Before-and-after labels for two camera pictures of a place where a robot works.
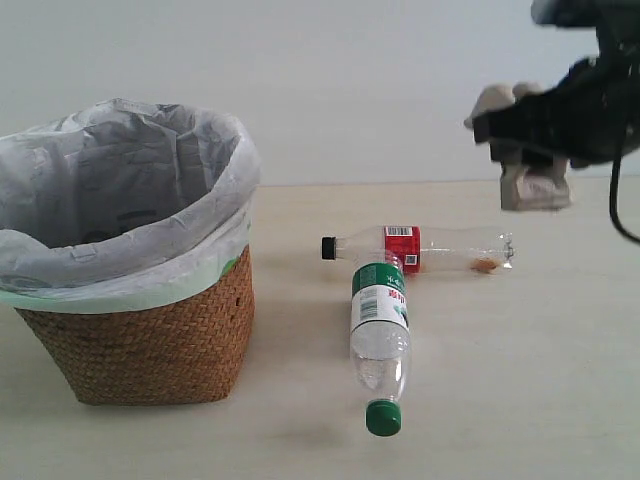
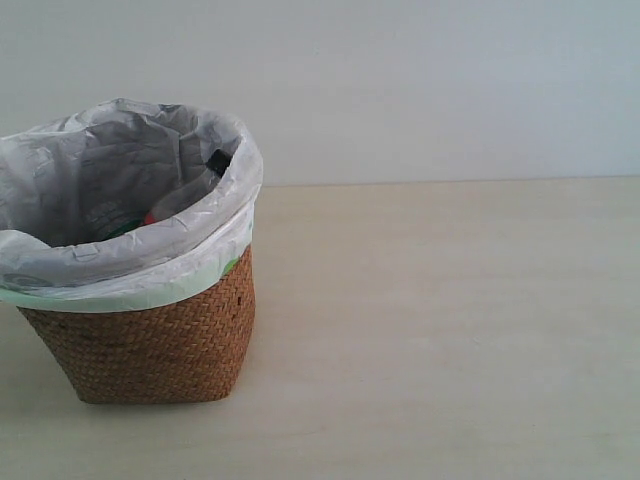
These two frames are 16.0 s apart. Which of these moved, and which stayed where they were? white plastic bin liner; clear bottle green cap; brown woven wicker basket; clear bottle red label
Moved: clear bottle red label; clear bottle green cap
Stayed: white plastic bin liner; brown woven wicker basket
